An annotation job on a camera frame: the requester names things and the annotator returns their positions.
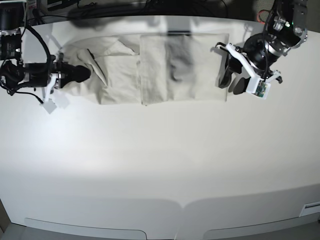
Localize light grey T-shirt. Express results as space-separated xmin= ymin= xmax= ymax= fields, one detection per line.
xmin=60 ymin=33 xmax=229 ymax=106

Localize black tripod stand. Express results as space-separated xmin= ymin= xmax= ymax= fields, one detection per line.
xmin=32 ymin=8 xmax=45 ymax=25

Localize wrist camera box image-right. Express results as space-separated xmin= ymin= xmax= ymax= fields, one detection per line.
xmin=245 ymin=78 xmax=271 ymax=100

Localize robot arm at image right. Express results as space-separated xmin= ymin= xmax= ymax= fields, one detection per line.
xmin=216 ymin=0 xmax=308 ymax=99

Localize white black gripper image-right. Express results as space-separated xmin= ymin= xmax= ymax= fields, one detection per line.
xmin=215 ymin=42 xmax=283 ymax=95

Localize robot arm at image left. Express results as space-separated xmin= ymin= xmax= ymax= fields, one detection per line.
xmin=0 ymin=0 xmax=91 ymax=105

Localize white label sticker on table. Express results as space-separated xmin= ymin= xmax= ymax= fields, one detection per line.
xmin=299 ymin=202 xmax=320 ymax=217

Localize black cables behind table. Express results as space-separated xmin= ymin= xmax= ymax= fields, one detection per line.
xmin=77 ymin=0 xmax=101 ymax=11

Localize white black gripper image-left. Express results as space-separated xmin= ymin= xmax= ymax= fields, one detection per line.
xmin=42 ymin=56 xmax=91 ymax=103

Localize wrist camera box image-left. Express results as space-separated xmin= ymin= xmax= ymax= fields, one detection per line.
xmin=41 ymin=99 xmax=57 ymax=114

